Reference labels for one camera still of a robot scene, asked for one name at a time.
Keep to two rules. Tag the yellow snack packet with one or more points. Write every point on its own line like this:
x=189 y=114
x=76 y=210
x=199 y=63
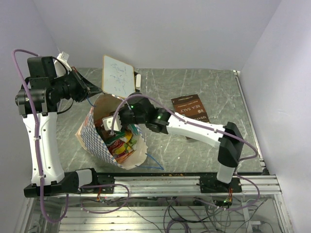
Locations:
x=129 y=138

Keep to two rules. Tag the brown sea salt chips bag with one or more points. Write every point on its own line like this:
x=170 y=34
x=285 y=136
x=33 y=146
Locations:
x=190 y=106

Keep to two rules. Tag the small whiteboard yellow frame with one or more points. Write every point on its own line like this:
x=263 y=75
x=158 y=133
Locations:
x=118 y=77

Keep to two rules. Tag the white whiteboard eraser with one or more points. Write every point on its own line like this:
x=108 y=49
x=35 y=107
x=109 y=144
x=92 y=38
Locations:
x=138 y=81

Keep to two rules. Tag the teal snack packet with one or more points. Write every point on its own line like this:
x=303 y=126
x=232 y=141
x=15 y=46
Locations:
x=135 y=129

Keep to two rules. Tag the checkered paper bag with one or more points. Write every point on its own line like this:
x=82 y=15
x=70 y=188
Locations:
x=93 y=137

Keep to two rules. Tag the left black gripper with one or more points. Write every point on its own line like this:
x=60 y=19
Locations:
x=86 y=89

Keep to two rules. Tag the red yellow chips bag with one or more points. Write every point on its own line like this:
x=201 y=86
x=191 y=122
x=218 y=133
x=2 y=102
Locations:
x=121 y=150

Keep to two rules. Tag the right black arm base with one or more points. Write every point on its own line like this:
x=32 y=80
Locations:
x=212 y=185

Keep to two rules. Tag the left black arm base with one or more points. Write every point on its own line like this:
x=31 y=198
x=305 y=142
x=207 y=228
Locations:
x=97 y=184

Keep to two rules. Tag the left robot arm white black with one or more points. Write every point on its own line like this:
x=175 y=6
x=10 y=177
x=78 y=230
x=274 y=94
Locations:
x=51 y=80

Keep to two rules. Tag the aluminium rail frame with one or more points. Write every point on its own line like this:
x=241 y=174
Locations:
x=163 y=203

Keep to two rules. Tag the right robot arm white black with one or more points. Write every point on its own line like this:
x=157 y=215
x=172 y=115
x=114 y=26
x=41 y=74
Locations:
x=226 y=138

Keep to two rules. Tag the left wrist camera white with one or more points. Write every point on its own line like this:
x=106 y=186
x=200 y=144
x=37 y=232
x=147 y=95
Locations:
x=63 y=57

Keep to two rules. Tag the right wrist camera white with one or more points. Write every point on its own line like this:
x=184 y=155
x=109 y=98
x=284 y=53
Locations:
x=109 y=124

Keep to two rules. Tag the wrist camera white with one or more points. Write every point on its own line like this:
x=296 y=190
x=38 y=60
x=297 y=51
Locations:
x=63 y=57
x=109 y=124

